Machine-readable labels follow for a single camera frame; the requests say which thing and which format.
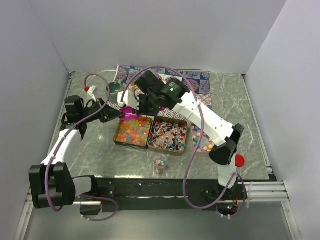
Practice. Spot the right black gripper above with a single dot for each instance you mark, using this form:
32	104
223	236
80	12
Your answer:
153	113

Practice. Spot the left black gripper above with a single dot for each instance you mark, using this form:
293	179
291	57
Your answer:
108	113

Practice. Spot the purple plastic scoop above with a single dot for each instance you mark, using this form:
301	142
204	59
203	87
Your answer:
130	113

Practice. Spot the gold tin of gummy stars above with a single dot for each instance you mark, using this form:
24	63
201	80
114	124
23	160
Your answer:
133	133

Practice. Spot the tin of lollipops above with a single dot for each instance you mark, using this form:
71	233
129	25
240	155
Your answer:
168	136

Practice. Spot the clear glass jar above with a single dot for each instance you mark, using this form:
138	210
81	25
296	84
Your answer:
159	163

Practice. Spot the tin of pastel star candies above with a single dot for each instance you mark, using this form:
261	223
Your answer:
205	145

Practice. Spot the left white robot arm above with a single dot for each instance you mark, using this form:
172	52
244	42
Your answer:
51	183

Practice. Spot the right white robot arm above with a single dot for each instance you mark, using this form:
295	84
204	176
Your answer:
180	97

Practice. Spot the green ceramic mug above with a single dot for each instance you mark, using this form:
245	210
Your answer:
115	87

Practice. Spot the patterned placemat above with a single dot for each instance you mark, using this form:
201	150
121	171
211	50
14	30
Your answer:
200	81

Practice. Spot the red jar lid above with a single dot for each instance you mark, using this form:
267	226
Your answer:
239	161

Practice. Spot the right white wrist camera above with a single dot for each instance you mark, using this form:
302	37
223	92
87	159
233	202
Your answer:
127	99

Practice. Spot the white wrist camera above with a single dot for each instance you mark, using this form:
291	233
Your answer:
91	92
127	99

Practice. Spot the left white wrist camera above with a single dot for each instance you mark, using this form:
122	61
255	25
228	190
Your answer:
91	92

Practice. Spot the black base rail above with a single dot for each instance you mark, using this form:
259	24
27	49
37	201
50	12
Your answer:
161	194

